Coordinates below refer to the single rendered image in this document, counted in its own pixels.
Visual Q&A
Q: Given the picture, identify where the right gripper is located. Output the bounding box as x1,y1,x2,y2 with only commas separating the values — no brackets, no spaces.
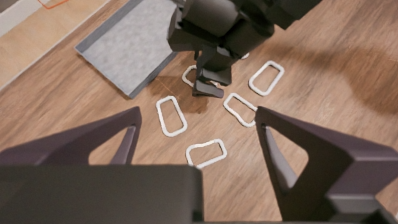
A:
192,35,245,98

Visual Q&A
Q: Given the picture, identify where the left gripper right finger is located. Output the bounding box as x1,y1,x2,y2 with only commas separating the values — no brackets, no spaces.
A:
254,106,398,221

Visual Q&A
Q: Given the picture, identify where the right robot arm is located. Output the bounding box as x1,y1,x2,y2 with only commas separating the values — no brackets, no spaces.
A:
167,0,324,72

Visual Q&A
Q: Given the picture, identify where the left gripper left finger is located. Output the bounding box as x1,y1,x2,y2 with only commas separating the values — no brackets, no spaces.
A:
0,106,142,165

